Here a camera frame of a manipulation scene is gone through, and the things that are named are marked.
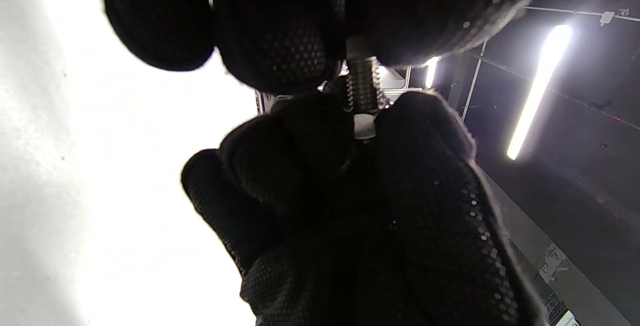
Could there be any person's left hand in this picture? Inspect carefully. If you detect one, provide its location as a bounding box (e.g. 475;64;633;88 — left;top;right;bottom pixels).
97;0;568;95

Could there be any person's right hand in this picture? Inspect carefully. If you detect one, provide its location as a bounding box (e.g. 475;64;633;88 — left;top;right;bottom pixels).
181;90;546;326

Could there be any silver threaded screw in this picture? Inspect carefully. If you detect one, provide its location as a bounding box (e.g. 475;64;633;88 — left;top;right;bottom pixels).
345;36;386;141

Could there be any silver hex nut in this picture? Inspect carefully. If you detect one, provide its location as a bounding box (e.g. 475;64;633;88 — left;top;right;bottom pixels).
352;112;379;140

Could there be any long ceiling light strip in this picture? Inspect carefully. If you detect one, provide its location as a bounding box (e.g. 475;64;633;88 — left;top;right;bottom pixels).
506;25;573;160
424;56;441;89

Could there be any grey metal ceiling bracket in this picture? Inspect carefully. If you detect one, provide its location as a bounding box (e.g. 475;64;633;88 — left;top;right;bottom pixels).
540;243;568;284

